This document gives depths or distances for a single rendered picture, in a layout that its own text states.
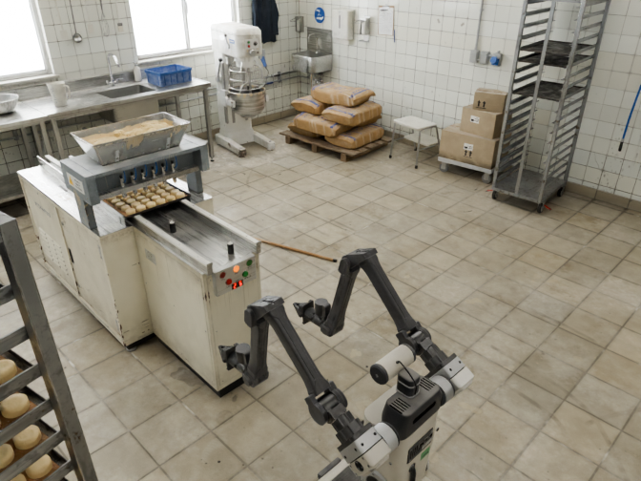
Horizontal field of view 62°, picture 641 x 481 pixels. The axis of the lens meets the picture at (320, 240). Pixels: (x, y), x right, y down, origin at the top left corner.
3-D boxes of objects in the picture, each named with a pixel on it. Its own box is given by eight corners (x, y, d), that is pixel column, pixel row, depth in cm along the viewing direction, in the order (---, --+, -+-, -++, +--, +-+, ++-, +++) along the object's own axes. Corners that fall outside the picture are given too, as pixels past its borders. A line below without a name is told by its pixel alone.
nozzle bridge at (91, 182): (72, 217, 303) (58, 160, 286) (184, 181, 347) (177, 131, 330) (98, 237, 282) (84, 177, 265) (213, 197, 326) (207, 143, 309)
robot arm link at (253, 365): (253, 317, 173) (279, 302, 179) (242, 305, 176) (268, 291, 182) (250, 393, 200) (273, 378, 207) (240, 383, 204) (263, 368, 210)
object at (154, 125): (75, 146, 287) (72, 135, 283) (165, 125, 319) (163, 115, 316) (97, 158, 270) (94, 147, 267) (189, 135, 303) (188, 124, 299)
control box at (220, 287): (214, 294, 261) (211, 270, 254) (252, 275, 275) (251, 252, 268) (217, 297, 258) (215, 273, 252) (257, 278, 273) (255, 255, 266)
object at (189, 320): (154, 343, 335) (129, 216, 291) (200, 320, 356) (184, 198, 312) (218, 404, 292) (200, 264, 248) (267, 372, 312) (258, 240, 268)
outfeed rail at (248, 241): (87, 154, 392) (85, 144, 388) (91, 153, 394) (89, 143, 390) (257, 254, 267) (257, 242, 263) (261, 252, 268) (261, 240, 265)
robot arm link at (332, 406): (338, 424, 161) (350, 414, 164) (318, 396, 164) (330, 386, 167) (328, 432, 168) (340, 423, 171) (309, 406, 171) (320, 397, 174)
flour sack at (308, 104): (314, 118, 626) (313, 104, 618) (289, 111, 652) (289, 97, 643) (354, 106, 670) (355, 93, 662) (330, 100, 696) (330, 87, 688)
